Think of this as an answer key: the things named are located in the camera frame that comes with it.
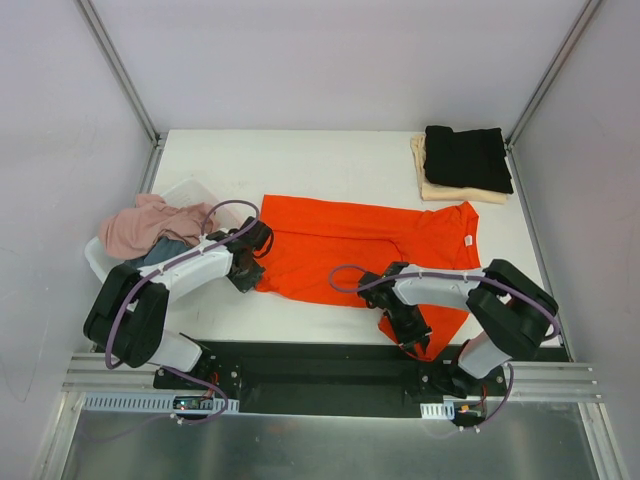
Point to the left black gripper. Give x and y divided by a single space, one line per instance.
245 273

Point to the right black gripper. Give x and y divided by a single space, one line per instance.
409 331

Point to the orange t shirt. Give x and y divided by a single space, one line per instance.
322 249

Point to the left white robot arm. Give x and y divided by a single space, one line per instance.
127 319

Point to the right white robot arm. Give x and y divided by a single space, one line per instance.
515 314

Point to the blue grey t shirt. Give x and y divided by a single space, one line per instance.
164 250

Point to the white plastic basket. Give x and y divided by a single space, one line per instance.
185 192

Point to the pink t shirt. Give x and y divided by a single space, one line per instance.
133 231

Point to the folded beige t shirt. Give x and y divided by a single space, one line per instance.
433 192

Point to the folded black t shirt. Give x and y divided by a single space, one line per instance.
467 159

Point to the right white cable duct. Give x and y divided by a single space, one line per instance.
438 411

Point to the white cable duct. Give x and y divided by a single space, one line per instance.
438 411
158 403

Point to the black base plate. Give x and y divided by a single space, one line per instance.
325 379

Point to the left aluminium frame post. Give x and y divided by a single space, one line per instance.
99 32

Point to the aluminium frame post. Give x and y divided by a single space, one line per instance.
579 26
99 32

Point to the left white cable duct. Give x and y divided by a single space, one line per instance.
158 403

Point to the right aluminium frame post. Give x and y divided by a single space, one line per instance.
579 26

